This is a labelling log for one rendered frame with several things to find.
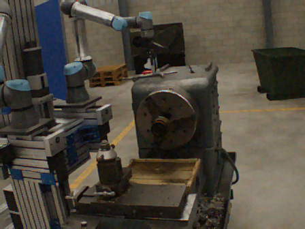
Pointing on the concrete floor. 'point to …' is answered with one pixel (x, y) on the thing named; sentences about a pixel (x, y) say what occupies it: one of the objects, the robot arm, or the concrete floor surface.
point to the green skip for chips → (280, 72)
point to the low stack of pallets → (109, 75)
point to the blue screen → (53, 46)
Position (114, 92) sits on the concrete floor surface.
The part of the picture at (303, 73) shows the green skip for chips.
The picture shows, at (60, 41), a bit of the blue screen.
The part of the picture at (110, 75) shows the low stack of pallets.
